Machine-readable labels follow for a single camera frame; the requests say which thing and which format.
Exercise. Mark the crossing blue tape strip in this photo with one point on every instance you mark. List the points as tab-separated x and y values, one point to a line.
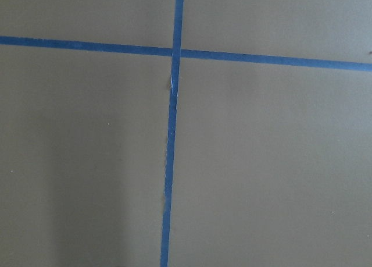
171	132

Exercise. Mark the long blue tape strip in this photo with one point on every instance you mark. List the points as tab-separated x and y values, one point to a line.
184	53

